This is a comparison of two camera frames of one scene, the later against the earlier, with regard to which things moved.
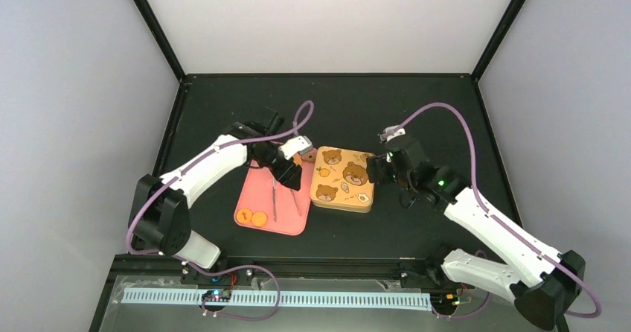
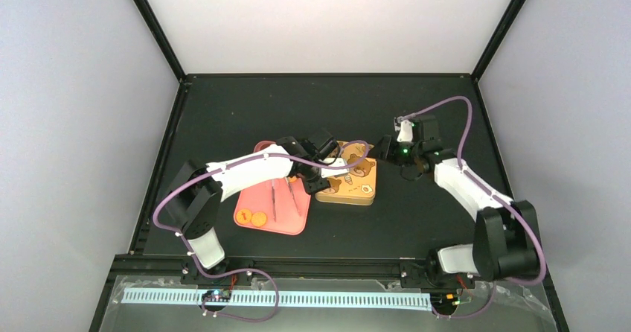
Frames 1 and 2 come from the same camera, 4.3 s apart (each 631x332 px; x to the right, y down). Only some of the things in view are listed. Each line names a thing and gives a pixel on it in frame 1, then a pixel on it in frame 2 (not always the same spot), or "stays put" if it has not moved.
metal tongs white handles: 274,200 stays put
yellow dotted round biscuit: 259,219 stays put
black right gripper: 375,173 → 383,152
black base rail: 253,271 stays put
